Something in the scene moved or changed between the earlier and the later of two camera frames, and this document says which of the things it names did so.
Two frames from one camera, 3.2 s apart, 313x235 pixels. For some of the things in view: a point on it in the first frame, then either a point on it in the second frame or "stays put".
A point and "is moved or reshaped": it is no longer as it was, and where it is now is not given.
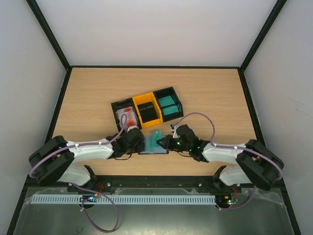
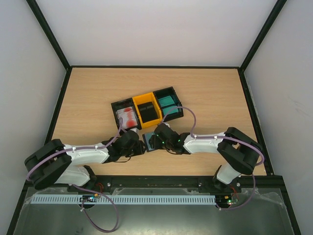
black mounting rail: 201,183 stays put
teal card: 156,135 is moved or reshaped
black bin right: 170,105 stays put
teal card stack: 167,101 stays put
